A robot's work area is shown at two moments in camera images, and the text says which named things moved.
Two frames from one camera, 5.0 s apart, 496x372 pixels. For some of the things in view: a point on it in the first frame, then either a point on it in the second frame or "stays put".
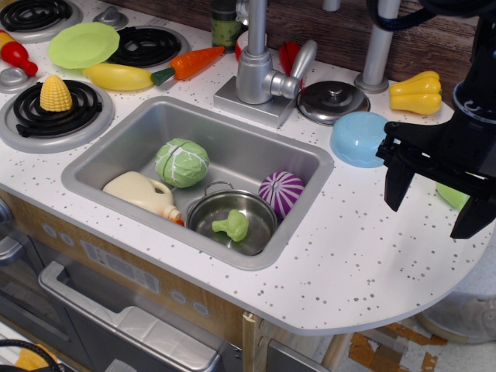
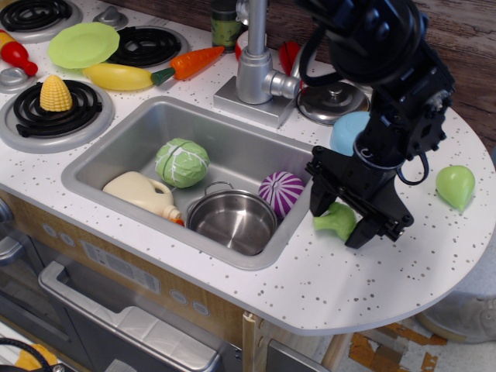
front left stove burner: (25, 122) stays put
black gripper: (430, 151) -> (369, 191)
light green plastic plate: (84, 46) stays put
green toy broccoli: (235, 225) -> (340, 218)
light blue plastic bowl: (356, 137) stays put
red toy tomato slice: (288, 51) stays put
